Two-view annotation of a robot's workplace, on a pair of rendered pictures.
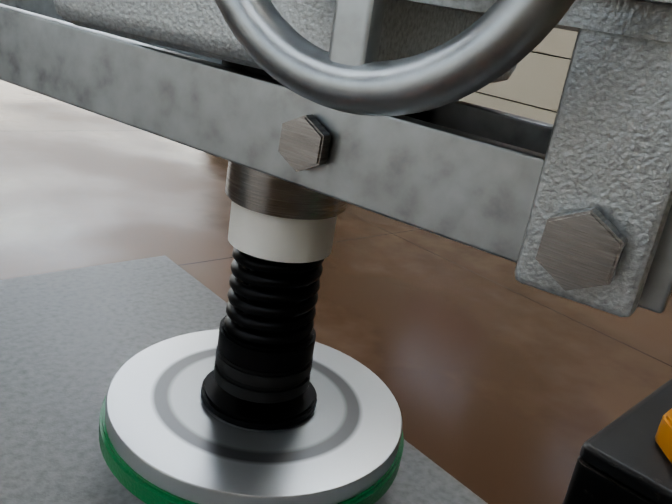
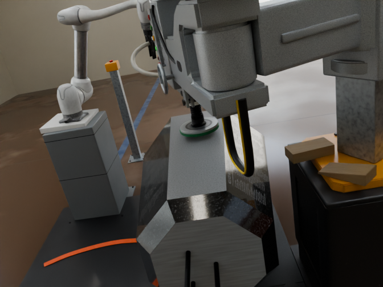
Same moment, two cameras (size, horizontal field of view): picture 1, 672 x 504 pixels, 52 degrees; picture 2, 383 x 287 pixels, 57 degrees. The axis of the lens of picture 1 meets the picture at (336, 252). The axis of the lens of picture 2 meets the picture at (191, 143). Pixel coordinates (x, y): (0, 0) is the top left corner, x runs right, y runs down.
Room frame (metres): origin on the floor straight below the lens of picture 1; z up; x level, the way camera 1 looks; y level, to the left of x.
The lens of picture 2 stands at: (-0.75, -1.38, 1.59)
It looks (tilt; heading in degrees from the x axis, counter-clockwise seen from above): 23 degrees down; 52
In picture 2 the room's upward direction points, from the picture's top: 12 degrees counter-clockwise
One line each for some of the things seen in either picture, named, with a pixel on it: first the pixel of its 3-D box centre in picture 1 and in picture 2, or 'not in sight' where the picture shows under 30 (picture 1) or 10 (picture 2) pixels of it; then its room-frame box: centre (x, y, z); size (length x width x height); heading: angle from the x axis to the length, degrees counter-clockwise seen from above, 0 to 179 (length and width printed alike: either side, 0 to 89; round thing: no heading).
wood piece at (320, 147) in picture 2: not in sight; (309, 150); (0.58, -0.54, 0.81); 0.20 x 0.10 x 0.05; 146
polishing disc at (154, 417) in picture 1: (258, 403); (199, 125); (0.44, 0.04, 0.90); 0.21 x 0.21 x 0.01
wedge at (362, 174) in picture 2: not in sight; (346, 169); (0.49, -0.76, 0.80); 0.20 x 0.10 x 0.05; 89
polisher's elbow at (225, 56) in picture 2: not in sight; (225, 54); (0.12, -0.54, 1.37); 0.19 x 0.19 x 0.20
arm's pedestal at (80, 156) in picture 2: not in sight; (90, 165); (0.26, 1.34, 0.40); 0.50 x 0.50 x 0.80; 45
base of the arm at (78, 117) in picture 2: not in sight; (72, 115); (0.25, 1.32, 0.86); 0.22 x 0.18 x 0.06; 39
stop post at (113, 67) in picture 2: not in sight; (125, 112); (1.01, 1.87, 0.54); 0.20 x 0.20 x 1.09; 48
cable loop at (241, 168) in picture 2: not in sight; (236, 134); (0.12, -0.54, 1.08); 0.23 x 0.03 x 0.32; 62
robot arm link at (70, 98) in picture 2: not in sight; (69, 98); (0.28, 1.34, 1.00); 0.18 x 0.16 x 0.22; 36
